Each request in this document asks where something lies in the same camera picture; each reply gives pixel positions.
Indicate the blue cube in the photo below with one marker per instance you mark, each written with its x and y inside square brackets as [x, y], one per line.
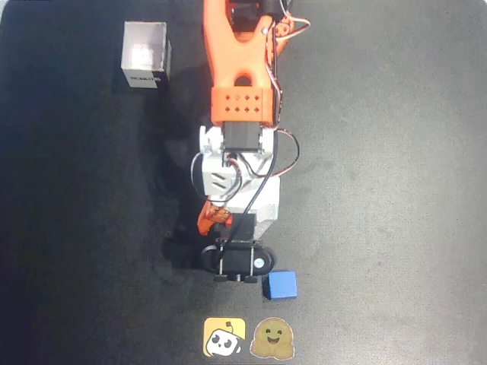
[281, 285]

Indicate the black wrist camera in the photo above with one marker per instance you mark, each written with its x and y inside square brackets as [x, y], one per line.
[237, 260]

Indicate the yellow robot face sticker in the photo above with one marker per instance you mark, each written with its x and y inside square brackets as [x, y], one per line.
[224, 337]

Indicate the hugging face emoji sticker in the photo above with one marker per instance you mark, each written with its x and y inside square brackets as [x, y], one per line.
[272, 338]

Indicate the open white cardboard box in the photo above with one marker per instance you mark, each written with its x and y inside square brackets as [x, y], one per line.
[145, 49]

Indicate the black table mat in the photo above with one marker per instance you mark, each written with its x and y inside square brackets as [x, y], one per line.
[380, 190]

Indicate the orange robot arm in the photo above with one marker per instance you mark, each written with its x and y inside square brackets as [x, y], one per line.
[232, 61]

